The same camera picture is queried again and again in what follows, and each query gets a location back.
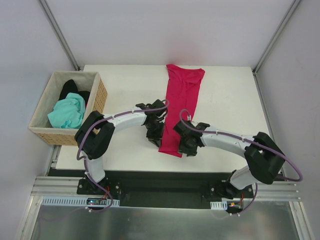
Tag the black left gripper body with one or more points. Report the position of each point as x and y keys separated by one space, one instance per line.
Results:
x=155 y=136

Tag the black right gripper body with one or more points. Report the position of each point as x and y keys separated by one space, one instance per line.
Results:
x=187 y=147

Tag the pink t shirt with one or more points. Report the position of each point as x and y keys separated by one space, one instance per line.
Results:
x=182 y=93

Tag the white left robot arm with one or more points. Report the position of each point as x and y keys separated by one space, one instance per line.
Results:
x=95 y=134

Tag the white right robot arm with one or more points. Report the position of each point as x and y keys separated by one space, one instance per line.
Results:
x=263 y=165

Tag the teal t shirt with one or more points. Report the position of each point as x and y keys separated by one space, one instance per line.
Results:
x=68 y=113

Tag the wicker laundry basket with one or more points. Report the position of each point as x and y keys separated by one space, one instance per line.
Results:
x=86 y=81

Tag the black t shirt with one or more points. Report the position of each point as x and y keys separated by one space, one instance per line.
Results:
x=71 y=87

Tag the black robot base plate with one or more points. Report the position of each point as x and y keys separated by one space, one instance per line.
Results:
x=150 y=189

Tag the right white cable duct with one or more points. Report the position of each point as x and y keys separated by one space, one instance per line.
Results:
x=219 y=205

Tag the white cable duct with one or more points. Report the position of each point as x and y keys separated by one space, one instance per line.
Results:
x=219 y=205
x=70 y=201

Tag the left white cable duct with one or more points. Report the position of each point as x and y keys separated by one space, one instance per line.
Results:
x=70 y=201

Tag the left aluminium frame post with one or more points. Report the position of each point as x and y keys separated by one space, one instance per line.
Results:
x=59 y=34

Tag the aluminium frame post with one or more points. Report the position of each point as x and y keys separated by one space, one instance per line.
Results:
x=59 y=34
x=276 y=35

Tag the right aluminium frame post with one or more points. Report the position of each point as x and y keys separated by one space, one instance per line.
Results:
x=276 y=35

